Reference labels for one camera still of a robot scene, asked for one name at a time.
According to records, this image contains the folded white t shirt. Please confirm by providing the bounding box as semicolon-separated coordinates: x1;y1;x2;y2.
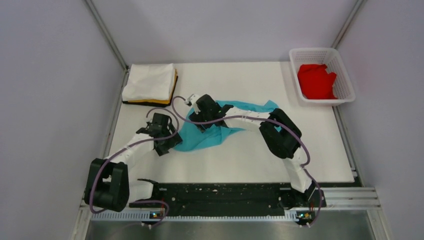
122;63;177;102

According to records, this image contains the red t shirt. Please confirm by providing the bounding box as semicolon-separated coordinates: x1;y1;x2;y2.
297;64;337;100

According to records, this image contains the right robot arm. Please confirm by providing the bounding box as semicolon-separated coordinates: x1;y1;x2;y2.
184;94;316;206

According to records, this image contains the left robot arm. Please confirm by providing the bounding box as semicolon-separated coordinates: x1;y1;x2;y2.
84;112;183;214

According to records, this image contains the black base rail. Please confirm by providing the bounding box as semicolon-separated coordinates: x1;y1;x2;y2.
129;181;328;218

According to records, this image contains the white slotted cable duct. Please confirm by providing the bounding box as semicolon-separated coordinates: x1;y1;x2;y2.
91;209;312;223

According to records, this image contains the white plastic basket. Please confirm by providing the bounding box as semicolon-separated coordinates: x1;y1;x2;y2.
289;47;356;106

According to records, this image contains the teal t shirt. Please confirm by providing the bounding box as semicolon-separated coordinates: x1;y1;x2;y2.
173;100;279;152

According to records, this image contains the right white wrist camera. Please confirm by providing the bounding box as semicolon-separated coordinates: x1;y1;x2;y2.
184;94;200;114

